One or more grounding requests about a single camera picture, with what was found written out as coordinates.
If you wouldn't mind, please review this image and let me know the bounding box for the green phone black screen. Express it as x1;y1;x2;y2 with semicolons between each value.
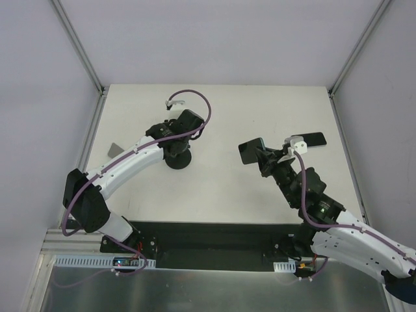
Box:
238;137;265;165

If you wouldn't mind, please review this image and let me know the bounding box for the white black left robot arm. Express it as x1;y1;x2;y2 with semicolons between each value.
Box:
63;109;204;253

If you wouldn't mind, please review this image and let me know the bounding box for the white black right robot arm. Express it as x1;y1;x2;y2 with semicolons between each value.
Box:
255;148;415;305

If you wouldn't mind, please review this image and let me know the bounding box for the black phone stand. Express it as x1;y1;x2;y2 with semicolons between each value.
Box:
164;120;192;170

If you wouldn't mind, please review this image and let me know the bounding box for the black phone on table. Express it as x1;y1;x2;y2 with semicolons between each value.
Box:
295;132;327;148

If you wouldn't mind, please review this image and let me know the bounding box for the white phone face down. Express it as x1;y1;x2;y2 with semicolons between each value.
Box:
107;143;125;159

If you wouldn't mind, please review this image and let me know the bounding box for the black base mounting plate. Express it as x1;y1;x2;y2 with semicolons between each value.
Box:
99;221;313;272

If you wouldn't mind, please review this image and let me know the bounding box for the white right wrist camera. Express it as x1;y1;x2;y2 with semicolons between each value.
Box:
285;136;307;156

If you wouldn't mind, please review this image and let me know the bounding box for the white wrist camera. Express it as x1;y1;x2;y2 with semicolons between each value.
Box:
165;99;186;116
285;136;307;156

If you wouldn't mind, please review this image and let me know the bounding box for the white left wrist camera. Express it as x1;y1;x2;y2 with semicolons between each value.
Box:
165;99;186;116

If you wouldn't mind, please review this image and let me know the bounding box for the white right cable duct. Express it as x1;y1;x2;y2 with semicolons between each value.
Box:
273;260;296;274

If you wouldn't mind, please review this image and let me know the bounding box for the white cable duct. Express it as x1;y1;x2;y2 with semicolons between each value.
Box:
273;260;296;274
55;255;156;270

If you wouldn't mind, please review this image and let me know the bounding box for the right aluminium frame post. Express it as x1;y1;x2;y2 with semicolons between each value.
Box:
328;0;394;98

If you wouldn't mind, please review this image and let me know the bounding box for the aluminium frame post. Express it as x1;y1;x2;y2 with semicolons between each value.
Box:
328;0;394;98
49;0;105;95

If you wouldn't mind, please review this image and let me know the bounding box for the left aluminium frame post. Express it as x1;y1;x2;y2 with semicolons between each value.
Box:
49;0;105;95

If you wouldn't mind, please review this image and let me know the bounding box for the aluminium rail left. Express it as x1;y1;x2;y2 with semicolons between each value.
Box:
42;229;103;252

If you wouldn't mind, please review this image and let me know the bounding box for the white left cable duct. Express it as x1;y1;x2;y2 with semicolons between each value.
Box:
55;255;156;270

